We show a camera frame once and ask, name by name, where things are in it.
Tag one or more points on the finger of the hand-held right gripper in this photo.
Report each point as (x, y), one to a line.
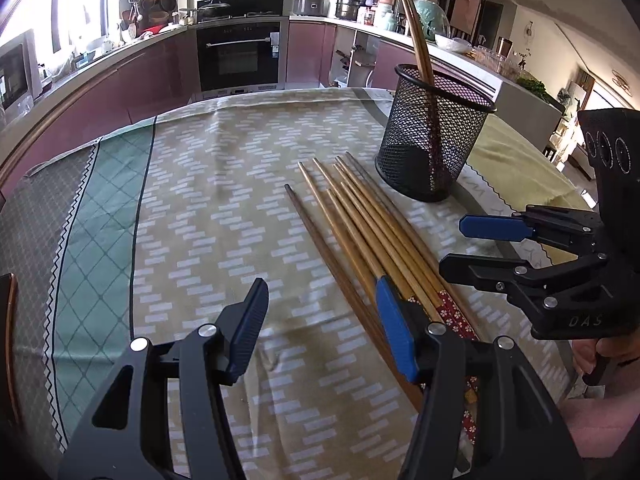
(492, 227)
(475, 269)

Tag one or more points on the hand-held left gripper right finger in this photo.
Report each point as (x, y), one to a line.
(395, 330)

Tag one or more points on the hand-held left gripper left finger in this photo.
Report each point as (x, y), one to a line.
(245, 320)

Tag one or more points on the black mesh utensil holder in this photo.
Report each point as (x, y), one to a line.
(415, 160)

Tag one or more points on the dark wooden chopstick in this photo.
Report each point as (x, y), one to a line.
(380, 199)
(325, 245)

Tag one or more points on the person's right forearm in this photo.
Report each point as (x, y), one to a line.
(600, 420)

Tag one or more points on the person's right hand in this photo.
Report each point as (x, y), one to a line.
(584, 357)

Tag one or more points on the patterned tablecloth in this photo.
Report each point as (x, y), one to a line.
(225, 210)

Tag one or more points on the green leafy vegetables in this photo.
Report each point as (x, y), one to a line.
(532, 86)

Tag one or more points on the round ceiling lamp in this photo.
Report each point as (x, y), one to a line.
(621, 79)

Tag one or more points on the group of glass cups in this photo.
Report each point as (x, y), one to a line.
(495, 62)

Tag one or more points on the steel tumbler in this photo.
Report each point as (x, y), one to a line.
(505, 47)

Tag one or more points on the white bowl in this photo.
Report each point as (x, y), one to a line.
(452, 44)

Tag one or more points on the dark wooden chair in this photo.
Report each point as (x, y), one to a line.
(7, 340)

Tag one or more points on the black built-in oven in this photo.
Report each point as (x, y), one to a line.
(240, 57)

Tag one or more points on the stainless steel pot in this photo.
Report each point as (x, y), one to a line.
(351, 6)

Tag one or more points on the pink kitchen cabinets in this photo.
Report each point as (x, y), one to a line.
(125, 85)

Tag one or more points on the silver rice cooker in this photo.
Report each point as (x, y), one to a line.
(310, 4)

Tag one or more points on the wok with lid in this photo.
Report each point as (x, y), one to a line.
(214, 9)

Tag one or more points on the white microwave oven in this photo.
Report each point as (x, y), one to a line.
(15, 72)

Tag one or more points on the small wall ornament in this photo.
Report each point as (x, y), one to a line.
(529, 31)

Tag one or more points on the framed wall picture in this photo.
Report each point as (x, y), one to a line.
(466, 10)

